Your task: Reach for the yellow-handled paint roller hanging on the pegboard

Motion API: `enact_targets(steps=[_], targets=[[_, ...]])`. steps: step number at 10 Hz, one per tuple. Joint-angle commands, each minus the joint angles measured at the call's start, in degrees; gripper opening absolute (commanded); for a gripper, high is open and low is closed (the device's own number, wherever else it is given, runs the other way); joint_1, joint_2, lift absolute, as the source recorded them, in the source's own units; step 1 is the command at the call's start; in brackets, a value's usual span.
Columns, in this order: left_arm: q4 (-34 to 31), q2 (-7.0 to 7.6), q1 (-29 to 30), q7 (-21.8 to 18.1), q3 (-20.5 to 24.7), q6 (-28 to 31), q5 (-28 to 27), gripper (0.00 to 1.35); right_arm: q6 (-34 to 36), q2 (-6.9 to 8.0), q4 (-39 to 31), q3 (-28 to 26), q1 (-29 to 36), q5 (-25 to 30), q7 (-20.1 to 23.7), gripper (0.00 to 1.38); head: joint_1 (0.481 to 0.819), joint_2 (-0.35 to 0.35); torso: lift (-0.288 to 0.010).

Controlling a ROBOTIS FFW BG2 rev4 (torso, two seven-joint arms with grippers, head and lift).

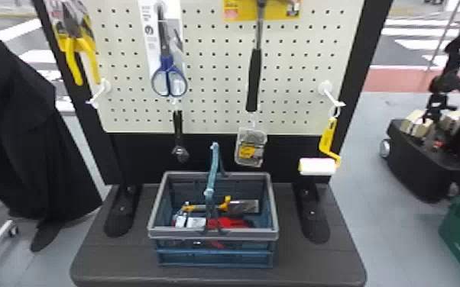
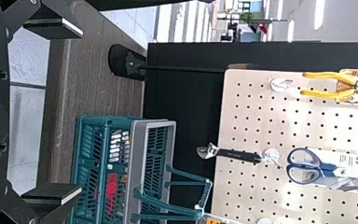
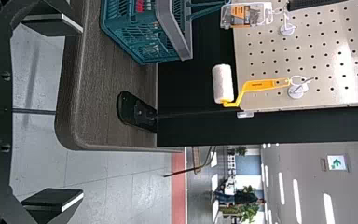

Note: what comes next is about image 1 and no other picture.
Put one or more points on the clear packet of small parts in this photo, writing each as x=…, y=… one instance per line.
x=250, y=148

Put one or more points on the black wrench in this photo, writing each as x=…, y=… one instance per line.
x=178, y=132

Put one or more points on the black hammer on yellow card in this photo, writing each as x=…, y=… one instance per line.
x=254, y=76

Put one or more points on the red tool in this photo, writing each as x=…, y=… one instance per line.
x=232, y=223

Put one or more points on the yellow paint roller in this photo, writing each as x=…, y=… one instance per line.
x=317, y=166

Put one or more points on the white pegboard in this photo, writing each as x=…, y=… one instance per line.
x=294, y=80

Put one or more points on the blue scissors on card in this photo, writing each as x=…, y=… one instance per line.
x=168, y=76

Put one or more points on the blue basket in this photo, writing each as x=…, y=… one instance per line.
x=214, y=252

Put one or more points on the yellow pliers on card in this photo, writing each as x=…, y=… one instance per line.
x=74, y=44

